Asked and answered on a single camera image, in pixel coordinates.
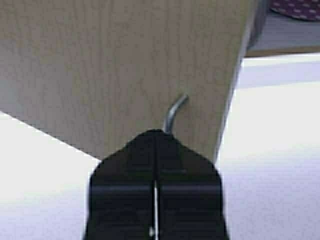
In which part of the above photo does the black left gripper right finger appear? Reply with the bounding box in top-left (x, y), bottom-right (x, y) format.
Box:
top-left (154, 130), bottom-right (228, 240)

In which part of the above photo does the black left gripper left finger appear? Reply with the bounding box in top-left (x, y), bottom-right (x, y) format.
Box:
top-left (83, 129), bottom-right (157, 240)

